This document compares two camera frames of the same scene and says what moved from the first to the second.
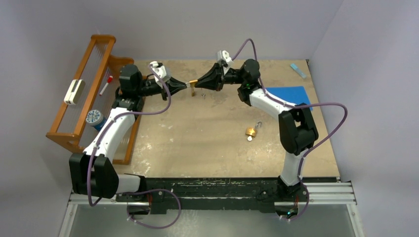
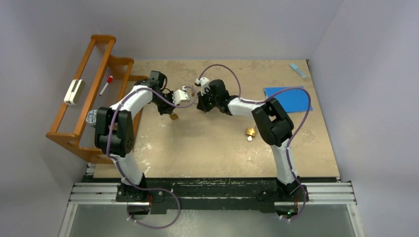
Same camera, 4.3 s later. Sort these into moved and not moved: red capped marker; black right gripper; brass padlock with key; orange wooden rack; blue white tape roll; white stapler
Moved: brass padlock with key; black right gripper
Not moved: red capped marker; orange wooden rack; blue white tape roll; white stapler
